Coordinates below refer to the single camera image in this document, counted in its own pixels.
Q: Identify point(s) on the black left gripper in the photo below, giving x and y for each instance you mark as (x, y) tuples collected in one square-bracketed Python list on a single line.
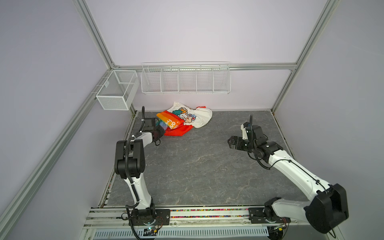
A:
[(162, 131)]

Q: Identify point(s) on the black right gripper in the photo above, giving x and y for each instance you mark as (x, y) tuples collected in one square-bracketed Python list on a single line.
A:
[(239, 140)]

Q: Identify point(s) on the colourful rainbow kids jacket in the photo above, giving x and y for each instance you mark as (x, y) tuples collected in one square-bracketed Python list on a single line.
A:
[(180, 119)]

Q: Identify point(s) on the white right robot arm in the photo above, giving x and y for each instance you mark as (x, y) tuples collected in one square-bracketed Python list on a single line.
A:
[(326, 206)]

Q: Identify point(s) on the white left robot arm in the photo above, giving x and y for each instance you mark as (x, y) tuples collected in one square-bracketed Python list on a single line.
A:
[(130, 161)]

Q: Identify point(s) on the white mesh box basket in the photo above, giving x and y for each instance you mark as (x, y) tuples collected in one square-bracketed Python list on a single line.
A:
[(118, 90)]

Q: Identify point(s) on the white wire shelf basket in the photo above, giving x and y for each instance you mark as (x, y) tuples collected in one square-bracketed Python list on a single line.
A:
[(186, 78)]

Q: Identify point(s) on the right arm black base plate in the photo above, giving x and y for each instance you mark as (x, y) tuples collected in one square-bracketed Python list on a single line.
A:
[(262, 215)]

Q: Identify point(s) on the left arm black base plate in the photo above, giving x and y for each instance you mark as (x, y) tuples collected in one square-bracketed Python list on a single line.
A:
[(150, 217)]

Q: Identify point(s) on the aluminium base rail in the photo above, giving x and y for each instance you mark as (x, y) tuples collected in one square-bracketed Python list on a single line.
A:
[(201, 217)]

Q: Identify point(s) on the white vented cable duct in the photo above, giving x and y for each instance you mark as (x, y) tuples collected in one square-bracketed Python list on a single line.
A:
[(183, 233)]

